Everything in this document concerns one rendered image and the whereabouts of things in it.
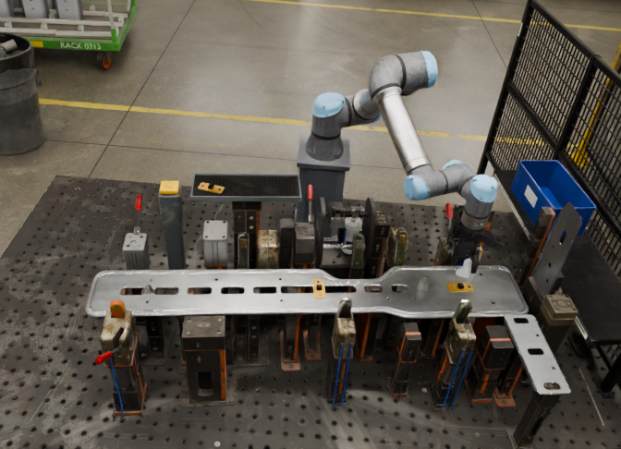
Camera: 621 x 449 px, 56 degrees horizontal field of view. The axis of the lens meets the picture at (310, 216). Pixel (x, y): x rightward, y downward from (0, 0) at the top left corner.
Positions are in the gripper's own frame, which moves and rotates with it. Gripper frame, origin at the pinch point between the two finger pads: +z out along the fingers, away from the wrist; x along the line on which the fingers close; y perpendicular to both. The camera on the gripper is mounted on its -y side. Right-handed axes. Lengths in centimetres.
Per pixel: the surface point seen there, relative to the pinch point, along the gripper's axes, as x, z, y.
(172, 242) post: -31, 14, 96
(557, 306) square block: 14.0, 1.6, -25.6
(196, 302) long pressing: 5, 7, 85
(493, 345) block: 22.4, 9.4, -4.6
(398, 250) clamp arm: -14.2, 3.8, 18.2
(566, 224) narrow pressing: 0.4, -19.5, -26.9
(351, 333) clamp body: 21.6, 3.0, 39.3
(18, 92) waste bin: -232, 60, 219
